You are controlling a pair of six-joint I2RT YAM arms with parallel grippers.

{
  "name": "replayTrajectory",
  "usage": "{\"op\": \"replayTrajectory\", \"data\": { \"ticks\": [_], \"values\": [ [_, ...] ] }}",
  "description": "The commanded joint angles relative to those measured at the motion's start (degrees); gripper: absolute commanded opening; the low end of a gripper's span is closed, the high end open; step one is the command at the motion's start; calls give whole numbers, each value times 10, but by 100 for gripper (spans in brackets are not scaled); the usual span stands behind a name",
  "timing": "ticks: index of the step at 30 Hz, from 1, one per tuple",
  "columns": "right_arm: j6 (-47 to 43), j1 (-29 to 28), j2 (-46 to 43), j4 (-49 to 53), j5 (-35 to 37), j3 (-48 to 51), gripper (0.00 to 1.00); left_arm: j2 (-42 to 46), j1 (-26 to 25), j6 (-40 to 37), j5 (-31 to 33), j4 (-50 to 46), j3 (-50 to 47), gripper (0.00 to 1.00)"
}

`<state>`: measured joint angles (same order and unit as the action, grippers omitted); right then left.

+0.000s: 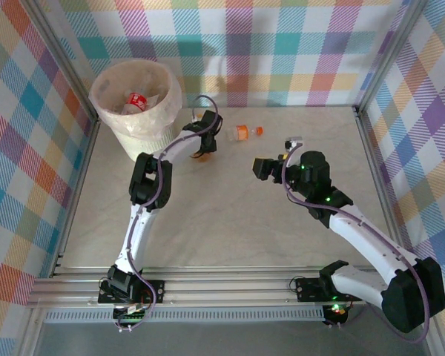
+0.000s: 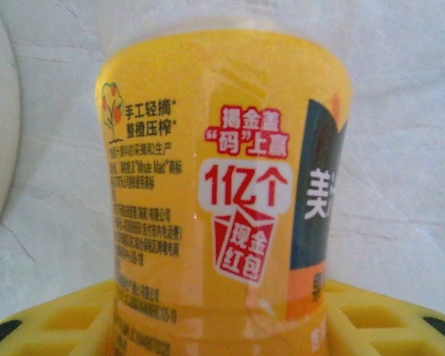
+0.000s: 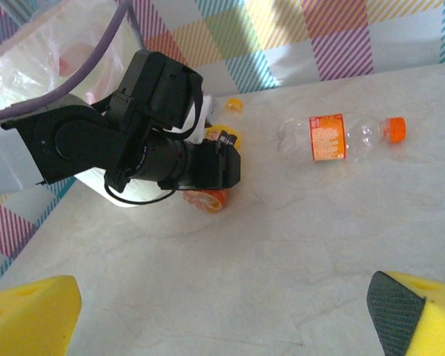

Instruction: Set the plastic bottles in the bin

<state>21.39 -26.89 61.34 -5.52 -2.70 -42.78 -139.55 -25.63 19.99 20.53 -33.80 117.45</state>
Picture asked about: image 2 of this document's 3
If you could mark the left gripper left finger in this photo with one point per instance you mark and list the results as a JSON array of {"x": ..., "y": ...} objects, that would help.
[{"x": 59, "y": 330}]

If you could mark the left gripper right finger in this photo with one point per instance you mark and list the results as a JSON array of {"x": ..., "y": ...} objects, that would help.
[{"x": 385, "y": 333}]

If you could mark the yellow label juice bottle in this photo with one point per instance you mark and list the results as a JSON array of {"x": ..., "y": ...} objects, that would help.
[{"x": 222, "y": 185}]

